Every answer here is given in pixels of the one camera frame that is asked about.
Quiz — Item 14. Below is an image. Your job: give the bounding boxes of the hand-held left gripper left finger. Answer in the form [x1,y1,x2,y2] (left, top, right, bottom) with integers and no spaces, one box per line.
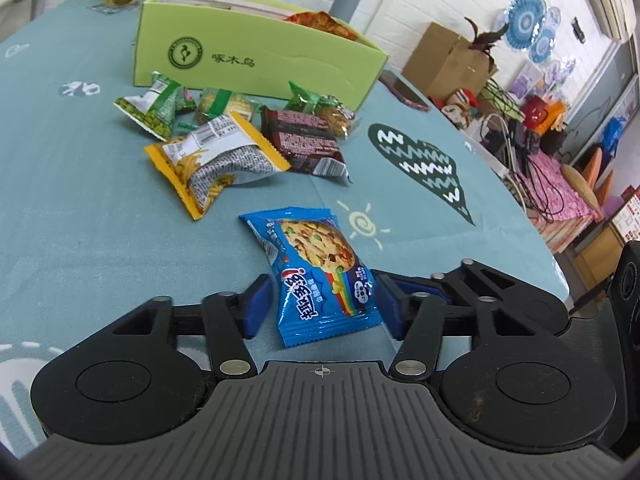
[107,274,275,379]

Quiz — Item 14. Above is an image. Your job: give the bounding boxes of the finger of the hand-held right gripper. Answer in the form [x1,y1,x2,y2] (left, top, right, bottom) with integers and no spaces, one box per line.
[372,259,532,312]

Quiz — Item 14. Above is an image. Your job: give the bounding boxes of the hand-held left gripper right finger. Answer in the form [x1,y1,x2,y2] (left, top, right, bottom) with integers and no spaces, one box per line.
[376,275,532,382]

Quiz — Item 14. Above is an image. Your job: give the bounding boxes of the blue cookie packet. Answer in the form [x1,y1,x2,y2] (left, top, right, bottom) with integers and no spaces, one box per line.
[238,206,384,349]

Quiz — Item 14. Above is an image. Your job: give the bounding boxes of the yellow fries snack bag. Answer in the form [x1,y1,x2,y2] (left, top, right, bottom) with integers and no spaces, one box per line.
[144,112,292,221]

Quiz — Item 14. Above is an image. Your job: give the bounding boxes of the dark maroon snack packet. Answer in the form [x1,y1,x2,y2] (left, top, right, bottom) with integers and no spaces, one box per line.
[259,107,352,184]

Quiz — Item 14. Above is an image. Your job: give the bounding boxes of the green yellow cracker packet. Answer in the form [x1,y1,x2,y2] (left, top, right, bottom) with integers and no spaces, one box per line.
[194,87,262,124]

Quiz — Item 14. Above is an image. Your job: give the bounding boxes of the green clear cookie packet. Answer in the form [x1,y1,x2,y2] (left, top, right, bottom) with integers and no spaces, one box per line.
[284,80,362,139]

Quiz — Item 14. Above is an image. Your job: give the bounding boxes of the green pea snack packet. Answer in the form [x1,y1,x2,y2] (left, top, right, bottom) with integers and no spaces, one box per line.
[113,70,199,141]

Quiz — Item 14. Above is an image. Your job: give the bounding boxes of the green cardboard box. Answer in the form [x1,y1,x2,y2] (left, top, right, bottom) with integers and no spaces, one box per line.
[131,0,390,112]

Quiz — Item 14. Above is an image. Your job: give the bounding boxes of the red silver snack bag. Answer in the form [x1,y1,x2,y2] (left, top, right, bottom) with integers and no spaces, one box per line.
[284,9,359,41]

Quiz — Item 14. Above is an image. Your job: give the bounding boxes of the wooden cabinet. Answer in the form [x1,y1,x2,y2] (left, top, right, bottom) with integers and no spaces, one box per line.
[574,224,627,303]

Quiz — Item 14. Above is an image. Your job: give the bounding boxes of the plaid tablecloth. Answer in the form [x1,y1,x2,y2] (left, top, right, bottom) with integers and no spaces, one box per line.
[537,209,609,254]

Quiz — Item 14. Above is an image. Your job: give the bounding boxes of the pink patterned cloth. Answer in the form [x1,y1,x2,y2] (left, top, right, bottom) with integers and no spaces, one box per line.
[524,151,607,222]

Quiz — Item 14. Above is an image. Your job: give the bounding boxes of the orange cushion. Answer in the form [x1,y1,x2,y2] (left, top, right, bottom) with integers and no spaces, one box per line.
[560,142,617,197]

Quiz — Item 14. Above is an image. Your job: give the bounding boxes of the santa plush doll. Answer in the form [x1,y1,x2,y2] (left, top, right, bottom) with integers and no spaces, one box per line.
[439,88,482,127]

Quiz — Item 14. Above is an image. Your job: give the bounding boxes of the smartphone with pink case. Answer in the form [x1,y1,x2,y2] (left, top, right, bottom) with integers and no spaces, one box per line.
[378,69,431,112]

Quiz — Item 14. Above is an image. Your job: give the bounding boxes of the blue bag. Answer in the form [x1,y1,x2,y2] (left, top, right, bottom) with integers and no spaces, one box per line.
[599,114,627,154]

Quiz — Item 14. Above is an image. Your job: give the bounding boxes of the orange bag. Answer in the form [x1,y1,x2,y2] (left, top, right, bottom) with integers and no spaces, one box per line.
[542,101,569,132]

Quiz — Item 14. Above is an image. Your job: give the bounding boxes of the brown cardboard box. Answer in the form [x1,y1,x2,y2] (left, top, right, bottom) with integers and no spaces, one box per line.
[402,21,499,104]

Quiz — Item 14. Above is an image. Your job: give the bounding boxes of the dark purple plant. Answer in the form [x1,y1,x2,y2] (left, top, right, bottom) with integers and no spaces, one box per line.
[463,15,511,54]

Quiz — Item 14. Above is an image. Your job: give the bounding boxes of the medium blue paper fan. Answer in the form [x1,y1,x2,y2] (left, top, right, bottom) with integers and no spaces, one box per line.
[529,27,559,64]

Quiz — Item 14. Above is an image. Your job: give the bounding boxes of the large blue paper fan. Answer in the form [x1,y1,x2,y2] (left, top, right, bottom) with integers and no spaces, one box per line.
[502,0,549,52]

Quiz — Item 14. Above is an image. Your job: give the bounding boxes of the black cables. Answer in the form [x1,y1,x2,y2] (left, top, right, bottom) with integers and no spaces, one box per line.
[480,80,566,223]

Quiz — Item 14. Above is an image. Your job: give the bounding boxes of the wall photo print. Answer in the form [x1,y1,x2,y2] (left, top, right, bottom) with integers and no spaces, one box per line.
[512,64,544,102]

